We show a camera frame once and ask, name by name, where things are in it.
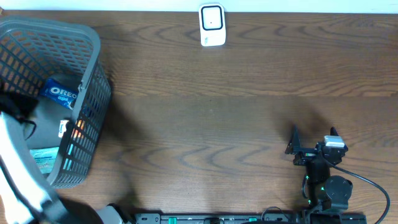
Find grey plastic basket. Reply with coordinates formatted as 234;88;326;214
1;16;111;188

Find white barcode scanner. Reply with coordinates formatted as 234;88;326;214
198;4;226;47

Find blue Oreo cookie pack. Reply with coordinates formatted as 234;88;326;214
40;78;78;110

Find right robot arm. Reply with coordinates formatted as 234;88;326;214
285;127;353;223

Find small orange snack packet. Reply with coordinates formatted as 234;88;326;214
58;119;69;138

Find right black cable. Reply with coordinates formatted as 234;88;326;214
318;149;391;224

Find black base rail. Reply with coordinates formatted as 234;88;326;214
134;212;367;224

